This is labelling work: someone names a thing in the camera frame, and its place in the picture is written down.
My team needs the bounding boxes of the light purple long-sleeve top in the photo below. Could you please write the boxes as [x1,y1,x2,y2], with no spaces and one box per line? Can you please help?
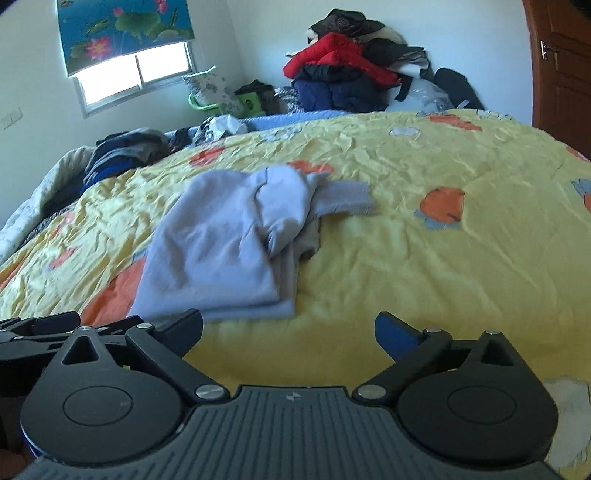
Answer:
[129,165,375,323]

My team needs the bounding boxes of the dark folded clothes stack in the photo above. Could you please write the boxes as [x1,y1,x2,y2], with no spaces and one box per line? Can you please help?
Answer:
[79,128,170,194]

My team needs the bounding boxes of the black clothes behind bed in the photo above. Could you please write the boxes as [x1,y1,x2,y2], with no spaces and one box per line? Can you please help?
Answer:
[433,68,485,110]

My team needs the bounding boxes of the dark navy clothes pile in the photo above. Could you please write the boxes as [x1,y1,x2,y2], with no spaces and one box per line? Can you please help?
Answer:
[291,64,388,114]

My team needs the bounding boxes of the black clothes atop pile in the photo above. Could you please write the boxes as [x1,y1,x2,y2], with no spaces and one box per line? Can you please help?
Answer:
[307,9,407,45]

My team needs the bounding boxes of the yellow floral bed quilt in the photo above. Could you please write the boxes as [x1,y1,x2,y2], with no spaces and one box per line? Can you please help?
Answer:
[1,111,590,479]

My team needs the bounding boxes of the white crumpled plastic bag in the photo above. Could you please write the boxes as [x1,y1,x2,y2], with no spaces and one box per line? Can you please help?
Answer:
[190,115,249,145]

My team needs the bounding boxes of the blue bed sheet edge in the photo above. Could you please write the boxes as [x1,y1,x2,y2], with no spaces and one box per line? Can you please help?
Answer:
[168,109,352,139]

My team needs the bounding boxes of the green plastic stool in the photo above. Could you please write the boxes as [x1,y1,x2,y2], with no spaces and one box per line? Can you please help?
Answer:
[187,92,266,118]

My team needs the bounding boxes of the blue lotus roller blind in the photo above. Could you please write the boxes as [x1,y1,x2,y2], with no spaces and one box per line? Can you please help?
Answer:
[56,0,194,76]

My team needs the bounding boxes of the red jacket on pile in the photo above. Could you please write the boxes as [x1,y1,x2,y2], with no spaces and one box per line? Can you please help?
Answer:
[283,33,401,89]

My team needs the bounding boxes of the brown wooden door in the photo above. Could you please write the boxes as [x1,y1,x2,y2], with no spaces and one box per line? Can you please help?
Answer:
[523,0,591,157]

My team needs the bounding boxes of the window with metal frame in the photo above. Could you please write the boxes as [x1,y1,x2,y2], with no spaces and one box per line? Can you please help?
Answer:
[74,42,194,116]

